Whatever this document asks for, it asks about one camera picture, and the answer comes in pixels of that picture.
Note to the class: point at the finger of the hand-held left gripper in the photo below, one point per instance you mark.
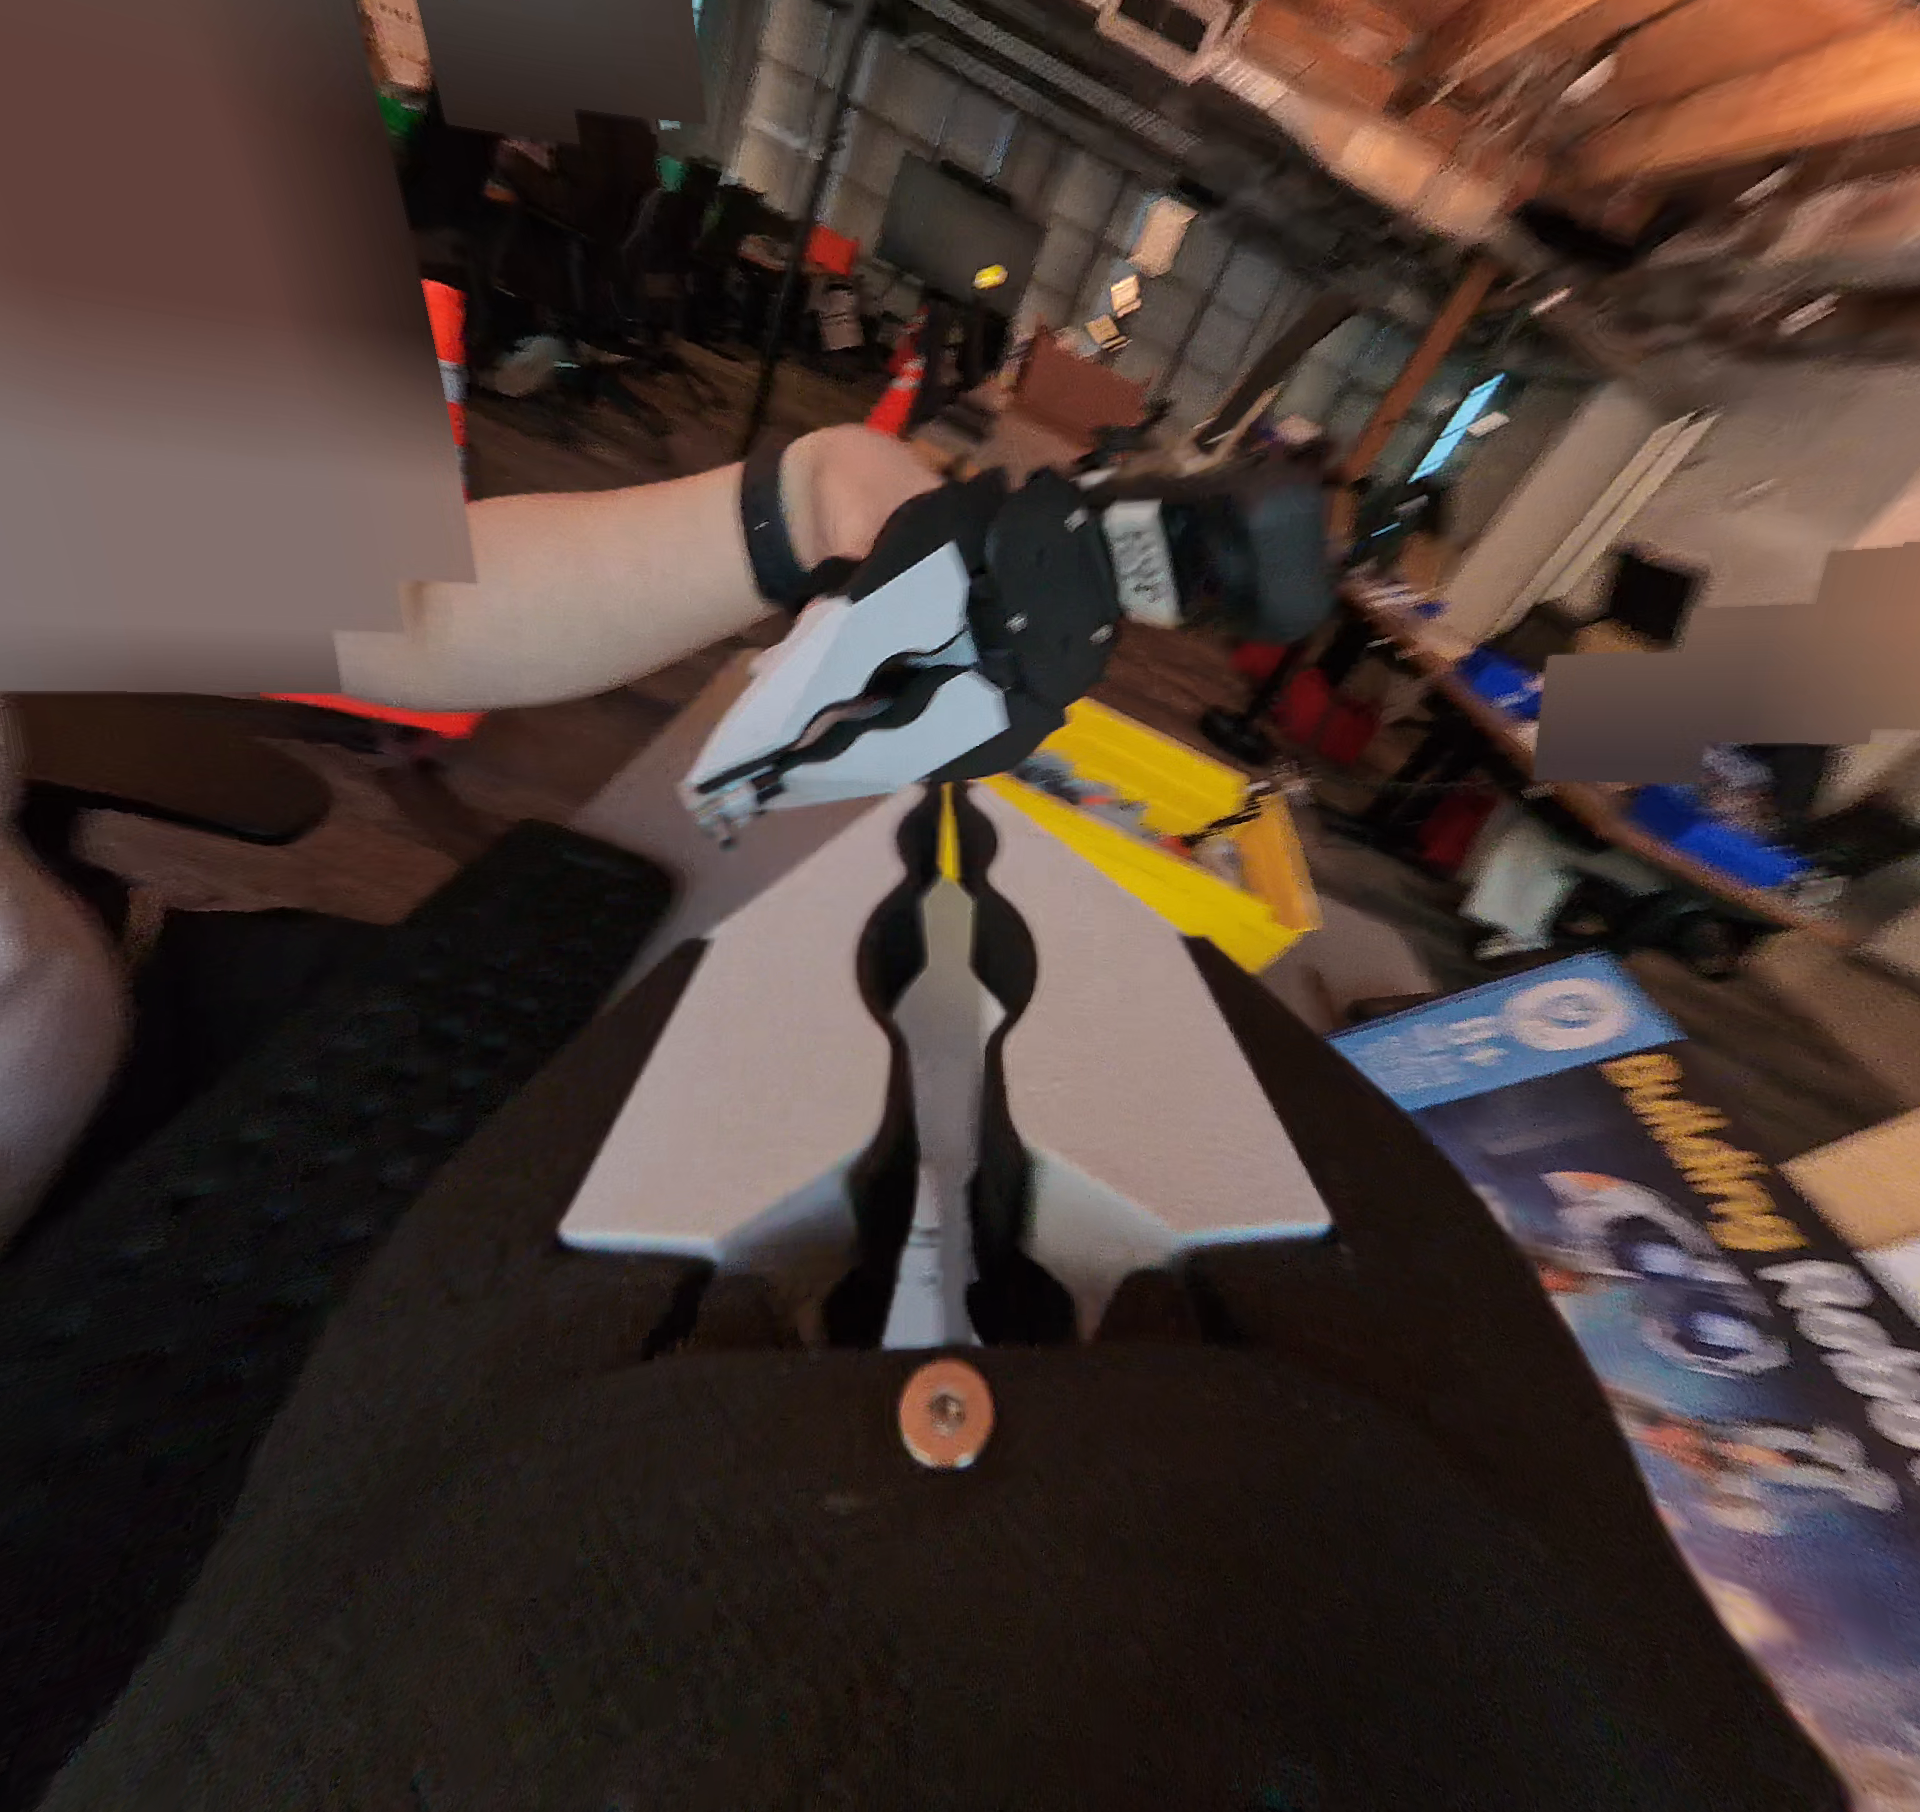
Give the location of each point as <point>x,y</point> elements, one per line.
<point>931,739</point>
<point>854,628</point>

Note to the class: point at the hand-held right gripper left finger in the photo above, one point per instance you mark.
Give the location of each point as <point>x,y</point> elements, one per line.
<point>719,1091</point>

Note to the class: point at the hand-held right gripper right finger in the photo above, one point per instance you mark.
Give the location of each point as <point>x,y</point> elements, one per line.
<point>1156,1091</point>

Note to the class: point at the person's left forearm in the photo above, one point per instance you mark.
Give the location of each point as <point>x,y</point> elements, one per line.
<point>599,583</point>

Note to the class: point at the grey desk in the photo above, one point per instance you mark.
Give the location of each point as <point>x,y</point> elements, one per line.
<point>645,868</point>

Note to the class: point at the person's left hand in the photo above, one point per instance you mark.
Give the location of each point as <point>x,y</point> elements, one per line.
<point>847,492</point>

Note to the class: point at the black wristband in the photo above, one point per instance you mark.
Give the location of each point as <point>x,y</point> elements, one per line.
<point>766,538</point>

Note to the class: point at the yellow plastic bin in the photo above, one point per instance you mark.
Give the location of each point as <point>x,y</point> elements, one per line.
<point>1201,899</point>

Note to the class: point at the orange traffic cone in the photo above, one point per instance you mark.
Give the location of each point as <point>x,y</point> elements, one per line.
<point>895,396</point>
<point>444,372</point>

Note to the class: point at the red storage bin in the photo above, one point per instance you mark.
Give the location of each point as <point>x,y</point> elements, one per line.
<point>1327,709</point>
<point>1455,829</point>

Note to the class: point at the black dotted floor mat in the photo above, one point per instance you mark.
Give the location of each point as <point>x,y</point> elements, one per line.
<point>301,1166</point>

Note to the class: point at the blue robot kit box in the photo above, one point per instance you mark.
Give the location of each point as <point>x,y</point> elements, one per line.
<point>1650,1241</point>

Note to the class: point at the long wooden table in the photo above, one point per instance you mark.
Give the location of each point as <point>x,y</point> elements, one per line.
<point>1650,854</point>

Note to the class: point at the white ceiling vent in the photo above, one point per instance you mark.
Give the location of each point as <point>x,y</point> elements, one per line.
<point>1163,11</point>

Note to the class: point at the person's pale clothing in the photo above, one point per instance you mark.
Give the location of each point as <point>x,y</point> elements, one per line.
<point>46,1034</point>

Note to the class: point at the dark wall screen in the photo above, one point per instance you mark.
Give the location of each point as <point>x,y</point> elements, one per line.
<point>961,221</point>

